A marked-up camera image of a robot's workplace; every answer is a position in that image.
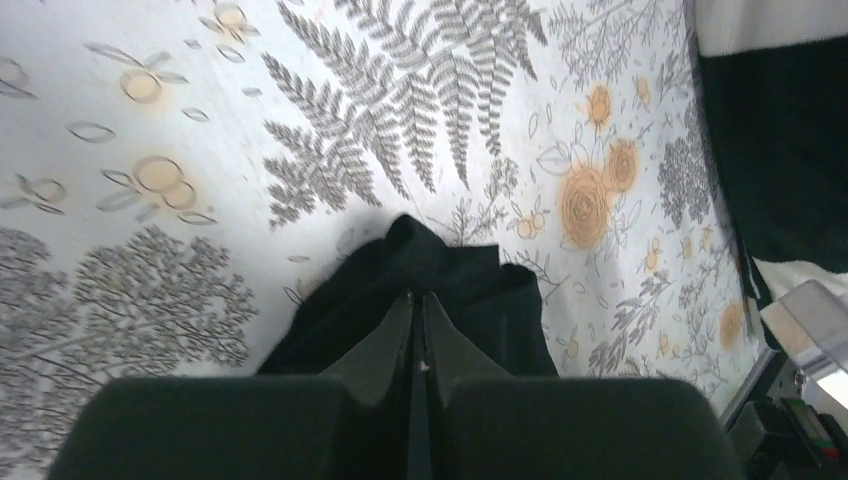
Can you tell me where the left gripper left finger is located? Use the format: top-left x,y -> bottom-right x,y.
48,296 -> 413,479

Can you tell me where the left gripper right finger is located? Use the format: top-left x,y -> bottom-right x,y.
422,295 -> 743,479

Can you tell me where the black underwear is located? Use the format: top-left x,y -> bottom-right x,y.
257,215 -> 557,376

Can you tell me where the floral patterned table mat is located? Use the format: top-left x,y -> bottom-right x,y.
1,1 -> 763,479

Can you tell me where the black white checkered blanket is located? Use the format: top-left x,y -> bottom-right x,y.
693,1 -> 847,315

